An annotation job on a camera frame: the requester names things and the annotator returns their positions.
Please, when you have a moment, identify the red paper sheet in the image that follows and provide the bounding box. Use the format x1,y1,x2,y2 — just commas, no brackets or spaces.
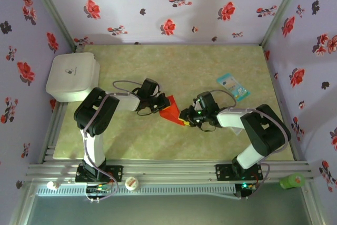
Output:
159,95,186,127

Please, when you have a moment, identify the blue snack packet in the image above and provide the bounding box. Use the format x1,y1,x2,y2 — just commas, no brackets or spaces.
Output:
216,73,251,102

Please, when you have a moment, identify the white plastic container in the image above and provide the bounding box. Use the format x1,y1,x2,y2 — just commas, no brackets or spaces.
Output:
45,52,101,103

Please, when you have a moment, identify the white jar with red label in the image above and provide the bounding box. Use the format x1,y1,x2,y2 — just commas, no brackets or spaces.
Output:
124,177,140,191

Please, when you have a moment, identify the green plastic cup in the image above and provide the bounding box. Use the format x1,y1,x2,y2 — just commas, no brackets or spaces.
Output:
279,172,306,190

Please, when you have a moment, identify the grey right arm cable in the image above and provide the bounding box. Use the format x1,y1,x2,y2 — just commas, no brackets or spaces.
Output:
209,89,289,199

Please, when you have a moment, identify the aluminium mounting rail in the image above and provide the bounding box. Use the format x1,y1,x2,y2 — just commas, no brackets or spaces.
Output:
26,159,324,183

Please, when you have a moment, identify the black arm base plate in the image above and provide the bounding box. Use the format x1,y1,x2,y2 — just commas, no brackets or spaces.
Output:
215,163,263,181
75,165,124,183

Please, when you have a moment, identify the grey slotted cable duct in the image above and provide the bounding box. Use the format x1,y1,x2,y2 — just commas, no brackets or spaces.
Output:
35,184,236,197

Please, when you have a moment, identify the aluminium corner post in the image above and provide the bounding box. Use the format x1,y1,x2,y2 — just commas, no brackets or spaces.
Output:
25,0,80,53
259,0,309,46

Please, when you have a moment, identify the aluminium lower frame bar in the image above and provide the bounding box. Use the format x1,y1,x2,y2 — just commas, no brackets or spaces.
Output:
301,182,326,225
9,181,37,225

